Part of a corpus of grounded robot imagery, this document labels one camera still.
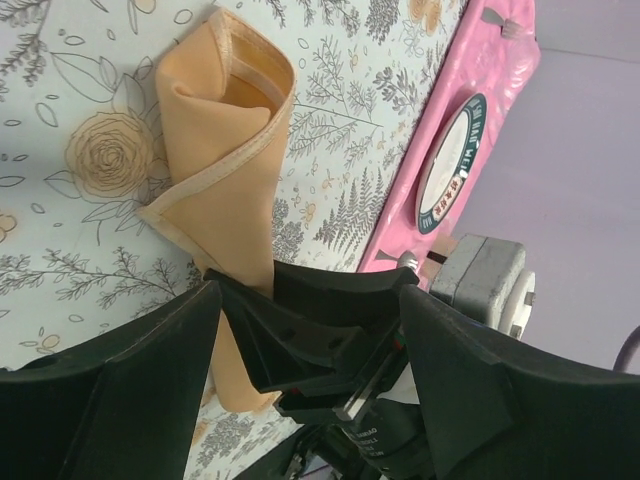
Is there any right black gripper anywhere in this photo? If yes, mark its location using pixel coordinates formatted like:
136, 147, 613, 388
204, 262, 435, 479

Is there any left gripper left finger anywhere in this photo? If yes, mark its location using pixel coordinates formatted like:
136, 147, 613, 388
1, 282, 221, 479

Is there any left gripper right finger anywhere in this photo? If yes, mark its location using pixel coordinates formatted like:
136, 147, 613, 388
400, 286, 639, 479

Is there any orange satin napkin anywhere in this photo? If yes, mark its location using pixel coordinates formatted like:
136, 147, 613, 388
135, 7, 296, 414

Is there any silver spoon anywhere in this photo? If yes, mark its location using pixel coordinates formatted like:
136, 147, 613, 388
375, 250, 419, 272

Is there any cream enamel mug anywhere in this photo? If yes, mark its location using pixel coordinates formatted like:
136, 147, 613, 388
423, 235, 458, 281

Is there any white plate green rim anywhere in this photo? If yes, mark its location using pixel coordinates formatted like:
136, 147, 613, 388
415, 93, 487, 235

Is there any floral patterned tablecloth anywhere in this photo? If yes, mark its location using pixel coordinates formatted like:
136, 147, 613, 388
1, 1, 467, 479

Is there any pink floral placemat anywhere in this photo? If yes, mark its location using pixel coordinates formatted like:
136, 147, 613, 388
359, 0, 540, 279

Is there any silver fork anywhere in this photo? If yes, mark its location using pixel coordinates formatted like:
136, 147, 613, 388
481, 7, 523, 40

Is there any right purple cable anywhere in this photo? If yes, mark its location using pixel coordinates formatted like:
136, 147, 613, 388
614, 324, 640, 374

